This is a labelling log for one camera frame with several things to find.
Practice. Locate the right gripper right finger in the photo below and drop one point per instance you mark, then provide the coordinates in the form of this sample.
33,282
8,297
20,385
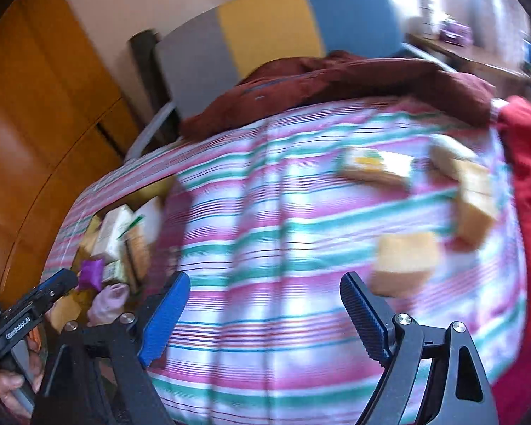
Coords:
457,390

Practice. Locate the purple snack packet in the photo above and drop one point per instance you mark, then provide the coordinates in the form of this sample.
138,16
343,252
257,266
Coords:
90,276

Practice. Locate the long cracker box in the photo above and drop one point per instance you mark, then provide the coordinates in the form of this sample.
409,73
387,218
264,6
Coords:
140,238

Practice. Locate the white sock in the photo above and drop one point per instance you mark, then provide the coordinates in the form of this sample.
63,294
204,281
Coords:
444,150

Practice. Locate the grey yellow blue chair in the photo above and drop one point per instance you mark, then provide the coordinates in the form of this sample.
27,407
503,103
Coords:
210,53

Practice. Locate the striped bed sheet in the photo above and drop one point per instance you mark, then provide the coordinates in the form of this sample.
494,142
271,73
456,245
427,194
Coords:
264,338

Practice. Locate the purple tissue box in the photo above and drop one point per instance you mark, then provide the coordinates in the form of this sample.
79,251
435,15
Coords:
453,32

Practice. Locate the yellow sponge block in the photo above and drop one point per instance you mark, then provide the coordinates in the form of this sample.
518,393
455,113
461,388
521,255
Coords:
477,213
64,310
404,263

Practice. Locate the green yellow cracker packet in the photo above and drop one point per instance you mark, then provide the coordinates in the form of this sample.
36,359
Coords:
372,165

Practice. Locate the wooden wardrobe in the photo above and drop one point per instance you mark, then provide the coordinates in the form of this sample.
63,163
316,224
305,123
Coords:
64,123

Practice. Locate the maroon puffer jacket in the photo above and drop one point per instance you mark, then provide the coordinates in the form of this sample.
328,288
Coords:
287,83

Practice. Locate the black rolled mat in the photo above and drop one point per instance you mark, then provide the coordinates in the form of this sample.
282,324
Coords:
142,47

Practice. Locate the person left hand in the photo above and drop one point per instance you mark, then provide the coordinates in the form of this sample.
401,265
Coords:
10,381

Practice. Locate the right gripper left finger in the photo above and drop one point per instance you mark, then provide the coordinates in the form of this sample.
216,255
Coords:
98,375

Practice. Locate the wooden side table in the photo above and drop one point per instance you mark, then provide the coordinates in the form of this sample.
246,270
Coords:
508,80

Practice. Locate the green white small box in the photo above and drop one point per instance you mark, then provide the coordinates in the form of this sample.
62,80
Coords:
114,223

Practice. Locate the yellow sponge block front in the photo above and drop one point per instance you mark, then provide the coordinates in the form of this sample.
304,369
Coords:
404,263

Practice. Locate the white carton on table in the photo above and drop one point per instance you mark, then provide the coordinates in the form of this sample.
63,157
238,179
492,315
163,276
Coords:
427,18

